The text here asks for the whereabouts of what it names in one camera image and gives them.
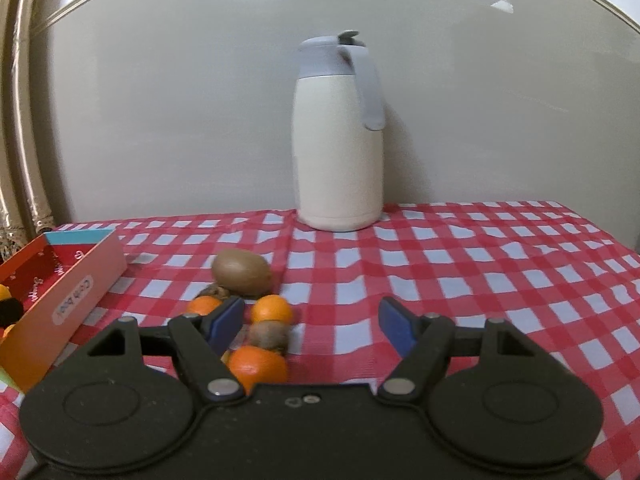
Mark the dark round fruit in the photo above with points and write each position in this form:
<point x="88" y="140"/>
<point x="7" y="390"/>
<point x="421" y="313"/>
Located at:
<point x="10" y="311"/>

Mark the white thermos jug grey lid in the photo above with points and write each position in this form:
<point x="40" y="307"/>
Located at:
<point x="337" y="160"/>

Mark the beige gold curtain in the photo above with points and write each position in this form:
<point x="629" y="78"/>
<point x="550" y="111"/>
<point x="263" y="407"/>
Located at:
<point x="22" y="110"/>

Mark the red white checkered tablecloth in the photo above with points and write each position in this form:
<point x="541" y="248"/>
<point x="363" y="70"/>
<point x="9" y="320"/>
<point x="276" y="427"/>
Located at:
<point x="450" y="270"/>

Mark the large brown kiwi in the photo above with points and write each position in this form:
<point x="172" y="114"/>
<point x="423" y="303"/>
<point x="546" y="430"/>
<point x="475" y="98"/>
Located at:
<point x="242" y="272"/>

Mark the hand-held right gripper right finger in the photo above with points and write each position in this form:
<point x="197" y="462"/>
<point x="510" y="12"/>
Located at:
<point x="397" y="329"/>

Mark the orange red cardboard box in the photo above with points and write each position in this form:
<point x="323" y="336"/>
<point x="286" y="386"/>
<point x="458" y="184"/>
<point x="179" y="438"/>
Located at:
<point x="75" y="290"/>

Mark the orange tangerine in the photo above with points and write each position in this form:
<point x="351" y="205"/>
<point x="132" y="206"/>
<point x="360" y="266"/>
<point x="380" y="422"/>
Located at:
<point x="3" y="293"/>
<point x="202" y="306"/>
<point x="271" y="309"/>
<point x="257" y="369"/>
<point x="8" y="331"/>

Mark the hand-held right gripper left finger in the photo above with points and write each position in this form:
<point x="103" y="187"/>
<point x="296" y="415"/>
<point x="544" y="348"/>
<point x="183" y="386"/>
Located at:
<point x="227" y="319"/>

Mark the small brown kiwi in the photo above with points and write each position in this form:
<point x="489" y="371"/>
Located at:
<point x="269" y="336"/>

